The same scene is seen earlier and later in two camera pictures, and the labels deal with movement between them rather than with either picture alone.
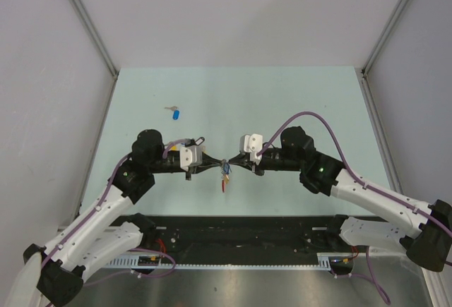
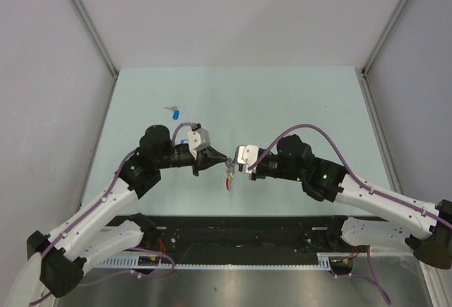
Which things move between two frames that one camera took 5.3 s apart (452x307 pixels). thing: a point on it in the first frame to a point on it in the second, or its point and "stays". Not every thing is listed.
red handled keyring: x=222 y=178 to x=229 y=168
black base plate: x=238 y=236 stays
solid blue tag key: x=176 y=114 stays
